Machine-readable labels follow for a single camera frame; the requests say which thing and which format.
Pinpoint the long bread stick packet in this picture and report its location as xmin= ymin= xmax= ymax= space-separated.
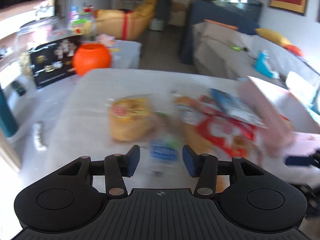
xmin=172 ymin=94 xmax=266 ymax=193

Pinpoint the blue label chocolate snack packet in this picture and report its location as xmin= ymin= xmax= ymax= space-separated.
xmin=150 ymin=133 xmax=179 ymax=177

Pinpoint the small bread bun packet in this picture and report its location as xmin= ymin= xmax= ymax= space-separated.
xmin=108 ymin=94 xmax=158 ymax=142

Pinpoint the blue white snack packet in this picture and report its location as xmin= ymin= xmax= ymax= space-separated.
xmin=210 ymin=88 xmax=265 ymax=128

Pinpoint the pink cardboard box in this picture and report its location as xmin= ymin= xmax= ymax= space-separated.
xmin=237 ymin=75 xmax=320 ymax=185

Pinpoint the blue tissue box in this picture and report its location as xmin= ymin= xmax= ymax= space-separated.
xmin=254 ymin=51 xmax=279 ymax=79

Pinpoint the red cushion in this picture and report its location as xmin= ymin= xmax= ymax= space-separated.
xmin=285 ymin=44 xmax=304 ymax=57

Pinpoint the white low side table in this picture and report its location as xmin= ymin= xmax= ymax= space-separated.
xmin=109 ymin=40 xmax=142 ymax=69

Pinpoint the orange round pumpkin container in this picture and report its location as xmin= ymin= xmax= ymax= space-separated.
xmin=72 ymin=43 xmax=112 ymax=76

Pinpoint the grey covered sofa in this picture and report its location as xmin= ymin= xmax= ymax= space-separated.
xmin=193 ymin=22 xmax=320 ymax=113

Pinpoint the green toy on sofa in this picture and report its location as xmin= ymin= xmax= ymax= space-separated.
xmin=230 ymin=45 xmax=246 ymax=51

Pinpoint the black plum snack bag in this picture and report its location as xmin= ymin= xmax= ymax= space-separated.
xmin=28 ymin=36 xmax=81 ymax=89

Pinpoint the pink plush toy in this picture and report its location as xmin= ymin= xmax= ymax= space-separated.
xmin=96 ymin=34 xmax=116 ymax=48

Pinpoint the yellow cushion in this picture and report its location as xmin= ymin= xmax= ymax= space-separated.
xmin=255 ymin=28 xmax=292 ymax=48

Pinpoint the yellow armchair with red ribbon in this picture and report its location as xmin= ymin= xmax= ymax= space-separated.
xmin=95 ymin=0 xmax=158 ymax=41

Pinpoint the colourful bottles cluster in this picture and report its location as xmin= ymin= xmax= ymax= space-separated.
xmin=67 ymin=5 xmax=97 ymax=41

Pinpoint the blue cabinet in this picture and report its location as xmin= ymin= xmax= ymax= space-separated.
xmin=178 ymin=0 xmax=259 ymax=64

